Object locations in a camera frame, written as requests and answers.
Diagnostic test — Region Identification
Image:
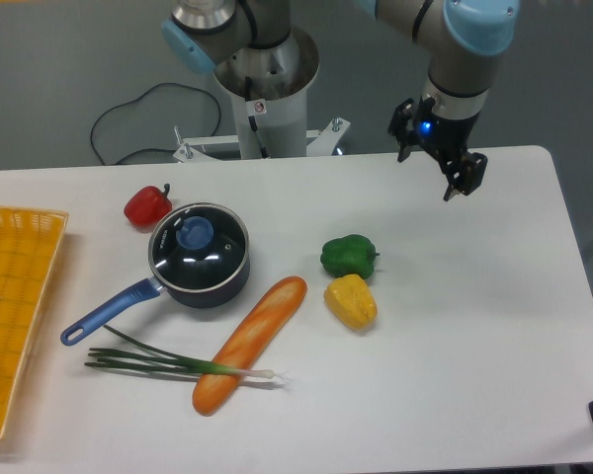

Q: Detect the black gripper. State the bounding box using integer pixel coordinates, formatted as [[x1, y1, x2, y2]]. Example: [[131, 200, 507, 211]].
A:
[[388, 98, 488, 201]]

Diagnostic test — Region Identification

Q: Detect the glass lid blue knob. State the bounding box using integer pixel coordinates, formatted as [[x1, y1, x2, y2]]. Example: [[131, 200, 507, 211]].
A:
[[148, 201, 250, 293]]

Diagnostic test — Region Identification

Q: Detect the dark saucepan blue handle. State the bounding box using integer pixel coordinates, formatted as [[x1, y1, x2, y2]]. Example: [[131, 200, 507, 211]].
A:
[[60, 266, 244, 347]]

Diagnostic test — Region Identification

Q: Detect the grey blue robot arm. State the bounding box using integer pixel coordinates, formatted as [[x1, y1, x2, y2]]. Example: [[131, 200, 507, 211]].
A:
[[161, 1, 520, 198]]

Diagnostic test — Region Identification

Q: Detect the green bell pepper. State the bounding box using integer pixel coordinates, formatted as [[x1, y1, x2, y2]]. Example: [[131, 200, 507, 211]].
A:
[[319, 234, 379, 279]]

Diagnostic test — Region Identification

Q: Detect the yellow bell pepper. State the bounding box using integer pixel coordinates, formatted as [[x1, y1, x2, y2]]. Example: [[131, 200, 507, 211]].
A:
[[323, 274, 378, 331]]

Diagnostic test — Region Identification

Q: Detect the orange baguette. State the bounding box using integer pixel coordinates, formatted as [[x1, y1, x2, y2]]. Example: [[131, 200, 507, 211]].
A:
[[192, 276, 307, 416]]

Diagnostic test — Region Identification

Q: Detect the red bell pepper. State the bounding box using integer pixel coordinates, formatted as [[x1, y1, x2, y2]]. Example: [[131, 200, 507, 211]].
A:
[[124, 184, 173, 228]]

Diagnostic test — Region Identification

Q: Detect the green spring onion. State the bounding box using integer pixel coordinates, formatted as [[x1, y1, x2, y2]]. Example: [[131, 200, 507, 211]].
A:
[[84, 325, 289, 384]]

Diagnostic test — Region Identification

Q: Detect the yellow woven basket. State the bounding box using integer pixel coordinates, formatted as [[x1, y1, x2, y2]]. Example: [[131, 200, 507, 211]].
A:
[[0, 206, 69, 439]]

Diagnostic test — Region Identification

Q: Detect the white pedestal base frame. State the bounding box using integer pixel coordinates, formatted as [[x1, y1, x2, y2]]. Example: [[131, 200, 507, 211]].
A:
[[172, 118, 351, 163]]

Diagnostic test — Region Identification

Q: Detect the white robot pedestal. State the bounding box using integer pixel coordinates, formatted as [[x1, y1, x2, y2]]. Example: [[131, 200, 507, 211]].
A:
[[214, 27, 319, 159]]

